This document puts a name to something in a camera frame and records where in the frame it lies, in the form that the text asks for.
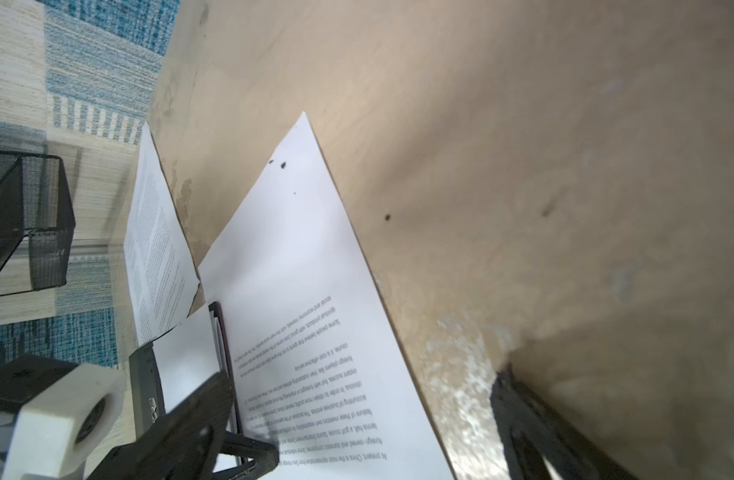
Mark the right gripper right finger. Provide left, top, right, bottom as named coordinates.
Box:
left=490, top=365, right=634, bottom=479

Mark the orange black file folder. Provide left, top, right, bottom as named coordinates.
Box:
left=128, top=301, right=248, bottom=475

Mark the black wire mesh shelf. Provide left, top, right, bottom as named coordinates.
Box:
left=0, top=150, right=76, bottom=292

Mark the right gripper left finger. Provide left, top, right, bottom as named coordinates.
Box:
left=89, top=372, right=280, bottom=479

